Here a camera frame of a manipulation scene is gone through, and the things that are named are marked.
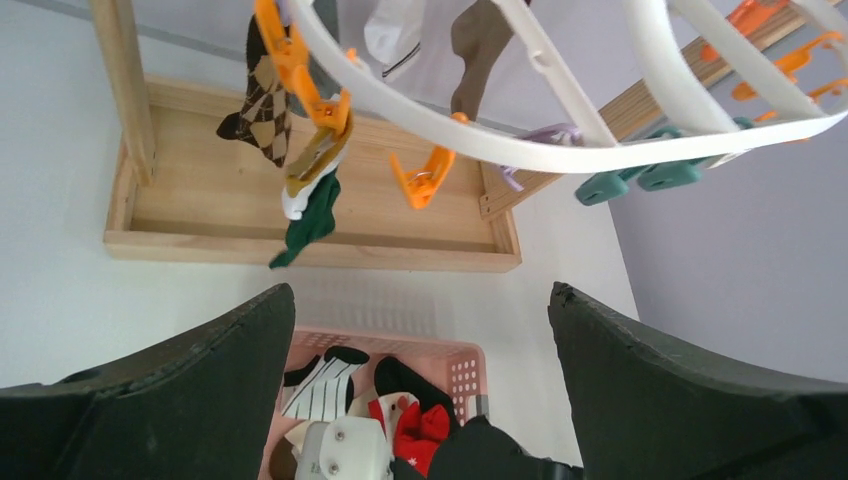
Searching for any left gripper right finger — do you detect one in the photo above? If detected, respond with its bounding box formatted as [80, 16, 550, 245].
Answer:
[548, 282, 847, 479]

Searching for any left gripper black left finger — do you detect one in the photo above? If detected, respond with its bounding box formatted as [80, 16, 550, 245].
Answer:
[1, 284, 295, 479]

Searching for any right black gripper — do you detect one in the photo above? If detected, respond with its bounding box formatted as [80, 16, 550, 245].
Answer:
[390, 416, 583, 480]

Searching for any red christmas sock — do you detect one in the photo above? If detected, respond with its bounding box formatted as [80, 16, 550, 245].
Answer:
[367, 392, 451, 478]

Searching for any pink plastic basket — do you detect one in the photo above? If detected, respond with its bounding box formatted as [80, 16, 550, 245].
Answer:
[256, 325, 490, 480]

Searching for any beige brown patch sock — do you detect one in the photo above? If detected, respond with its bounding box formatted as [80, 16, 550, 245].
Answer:
[268, 404, 379, 480]

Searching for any black white striped sock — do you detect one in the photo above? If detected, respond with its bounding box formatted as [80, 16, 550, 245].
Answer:
[280, 346, 370, 422]

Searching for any dark green sock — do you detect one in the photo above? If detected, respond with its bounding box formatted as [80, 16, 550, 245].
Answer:
[268, 147, 348, 269]

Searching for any dark brown argyle sock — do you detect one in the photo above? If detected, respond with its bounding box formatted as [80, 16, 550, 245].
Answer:
[216, 16, 292, 168]

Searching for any white round clip hanger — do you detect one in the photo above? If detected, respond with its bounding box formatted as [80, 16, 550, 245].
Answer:
[254, 1, 847, 208]

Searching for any taupe striped cuff sock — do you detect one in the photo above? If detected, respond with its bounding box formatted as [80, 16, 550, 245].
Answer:
[450, 0, 514, 121]

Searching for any white grey sock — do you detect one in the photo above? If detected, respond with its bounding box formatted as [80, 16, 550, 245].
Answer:
[363, 0, 425, 81]

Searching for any wooden hanger stand frame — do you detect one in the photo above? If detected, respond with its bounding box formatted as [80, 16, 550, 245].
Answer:
[90, 1, 847, 272]

